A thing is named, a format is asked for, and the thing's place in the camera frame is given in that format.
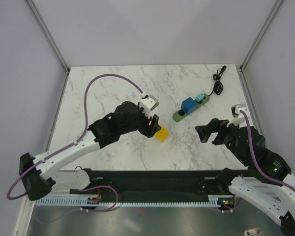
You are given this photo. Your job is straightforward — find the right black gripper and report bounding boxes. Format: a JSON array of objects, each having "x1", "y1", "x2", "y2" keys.
[{"x1": 194, "y1": 117, "x2": 248, "y2": 163}]

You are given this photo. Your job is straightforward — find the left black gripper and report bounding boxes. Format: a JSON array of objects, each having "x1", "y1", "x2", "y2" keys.
[{"x1": 120, "y1": 106, "x2": 161, "y2": 139}]

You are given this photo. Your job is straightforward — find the yellow plug cube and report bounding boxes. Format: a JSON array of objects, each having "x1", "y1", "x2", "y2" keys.
[{"x1": 154, "y1": 126, "x2": 170, "y2": 142}]

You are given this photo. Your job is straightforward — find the green power strip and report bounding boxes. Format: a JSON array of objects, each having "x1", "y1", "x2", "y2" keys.
[{"x1": 172, "y1": 93, "x2": 210, "y2": 122}]

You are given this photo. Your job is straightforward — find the blue plug cube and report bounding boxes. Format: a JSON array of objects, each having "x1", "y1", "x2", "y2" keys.
[{"x1": 181, "y1": 97, "x2": 198, "y2": 115}]

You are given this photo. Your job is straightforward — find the teal plug cube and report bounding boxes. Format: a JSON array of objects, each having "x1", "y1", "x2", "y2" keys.
[{"x1": 195, "y1": 92, "x2": 205, "y2": 103}]

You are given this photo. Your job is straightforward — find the white angled socket block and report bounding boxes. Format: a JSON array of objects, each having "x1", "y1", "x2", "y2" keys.
[{"x1": 159, "y1": 118, "x2": 169, "y2": 127}]

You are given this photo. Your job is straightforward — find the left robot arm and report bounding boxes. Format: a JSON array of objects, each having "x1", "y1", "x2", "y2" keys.
[{"x1": 19, "y1": 96, "x2": 161, "y2": 201}]

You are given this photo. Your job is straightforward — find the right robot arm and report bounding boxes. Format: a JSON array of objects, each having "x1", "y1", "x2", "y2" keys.
[{"x1": 195, "y1": 118, "x2": 295, "y2": 236}]

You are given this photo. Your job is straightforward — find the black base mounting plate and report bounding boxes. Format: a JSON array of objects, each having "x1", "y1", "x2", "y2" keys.
[{"x1": 54, "y1": 168, "x2": 261, "y2": 205}]

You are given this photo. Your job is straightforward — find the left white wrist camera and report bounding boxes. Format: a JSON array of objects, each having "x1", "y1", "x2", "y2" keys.
[{"x1": 138, "y1": 92, "x2": 159, "y2": 118}]

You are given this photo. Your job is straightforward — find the black power strip cable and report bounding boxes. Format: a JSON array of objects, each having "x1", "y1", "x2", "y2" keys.
[{"x1": 206, "y1": 64, "x2": 228, "y2": 96}]

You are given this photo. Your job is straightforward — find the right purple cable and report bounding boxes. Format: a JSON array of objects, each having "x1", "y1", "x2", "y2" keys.
[{"x1": 239, "y1": 110, "x2": 295, "y2": 199}]

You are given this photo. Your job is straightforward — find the purple cable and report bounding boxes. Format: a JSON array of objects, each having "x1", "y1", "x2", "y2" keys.
[
  {"x1": 6, "y1": 74, "x2": 145, "y2": 201},
  {"x1": 239, "y1": 110, "x2": 295, "y2": 199}
]

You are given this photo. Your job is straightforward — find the white slotted cable duct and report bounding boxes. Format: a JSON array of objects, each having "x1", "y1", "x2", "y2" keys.
[{"x1": 35, "y1": 194, "x2": 244, "y2": 207}]

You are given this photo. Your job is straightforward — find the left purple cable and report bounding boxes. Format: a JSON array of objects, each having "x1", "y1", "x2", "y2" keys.
[{"x1": 6, "y1": 74, "x2": 145, "y2": 201}]

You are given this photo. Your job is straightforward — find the smartphone with camera lenses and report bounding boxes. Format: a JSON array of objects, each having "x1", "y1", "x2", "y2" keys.
[{"x1": 243, "y1": 228, "x2": 264, "y2": 236}]

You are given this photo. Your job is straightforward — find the left aluminium frame post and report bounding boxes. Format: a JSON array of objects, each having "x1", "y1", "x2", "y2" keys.
[{"x1": 24, "y1": 0, "x2": 70, "y2": 75}]

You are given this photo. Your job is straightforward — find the aluminium frame post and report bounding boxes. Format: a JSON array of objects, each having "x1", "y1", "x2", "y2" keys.
[
  {"x1": 239, "y1": 0, "x2": 285, "y2": 73},
  {"x1": 24, "y1": 0, "x2": 70, "y2": 75}
]

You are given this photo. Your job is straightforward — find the right aluminium frame post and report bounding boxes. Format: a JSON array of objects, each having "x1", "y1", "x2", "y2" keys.
[{"x1": 239, "y1": 0, "x2": 285, "y2": 73}]

